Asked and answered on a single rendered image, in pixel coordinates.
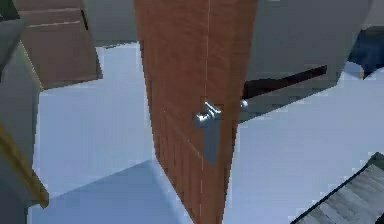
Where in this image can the brown wooden room door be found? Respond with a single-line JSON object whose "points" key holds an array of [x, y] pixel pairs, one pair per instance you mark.
{"points": [[186, 83], [60, 43]]}

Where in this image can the grey slatted furniture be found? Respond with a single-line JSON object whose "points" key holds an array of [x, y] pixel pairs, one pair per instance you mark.
{"points": [[353, 196]]}

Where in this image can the dark blue furniture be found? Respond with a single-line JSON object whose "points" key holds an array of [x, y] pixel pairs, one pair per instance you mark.
{"points": [[366, 50]]}

